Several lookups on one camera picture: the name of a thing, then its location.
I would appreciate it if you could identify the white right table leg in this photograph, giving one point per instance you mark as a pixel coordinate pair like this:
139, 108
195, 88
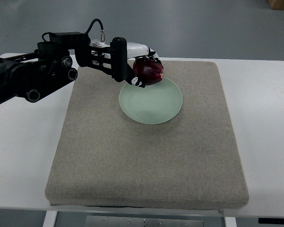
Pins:
230, 222

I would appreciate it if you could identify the red apple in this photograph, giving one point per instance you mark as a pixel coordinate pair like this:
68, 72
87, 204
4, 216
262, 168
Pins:
148, 71

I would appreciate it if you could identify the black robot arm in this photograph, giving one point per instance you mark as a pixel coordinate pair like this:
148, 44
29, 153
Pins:
36, 75

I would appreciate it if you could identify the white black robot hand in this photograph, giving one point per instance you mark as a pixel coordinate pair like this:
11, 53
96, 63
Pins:
117, 58

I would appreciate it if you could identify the white left table leg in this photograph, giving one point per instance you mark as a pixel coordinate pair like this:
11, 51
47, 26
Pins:
50, 219

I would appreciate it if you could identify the beige fabric cushion mat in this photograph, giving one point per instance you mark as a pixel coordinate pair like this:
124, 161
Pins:
191, 162

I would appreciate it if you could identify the black table control panel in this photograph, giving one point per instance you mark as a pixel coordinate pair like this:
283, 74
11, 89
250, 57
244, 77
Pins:
276, 221

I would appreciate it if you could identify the cardboard box corner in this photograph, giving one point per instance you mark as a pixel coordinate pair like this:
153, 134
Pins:
276, 4

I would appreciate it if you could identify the metal table crossbar plate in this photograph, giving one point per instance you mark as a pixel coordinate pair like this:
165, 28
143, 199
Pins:
107, 221

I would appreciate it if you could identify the light green plate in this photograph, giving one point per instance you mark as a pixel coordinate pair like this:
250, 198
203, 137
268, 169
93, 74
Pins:
154, 104

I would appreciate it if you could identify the white table leg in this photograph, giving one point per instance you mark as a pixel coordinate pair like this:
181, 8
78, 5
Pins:
50, 219
230, 222

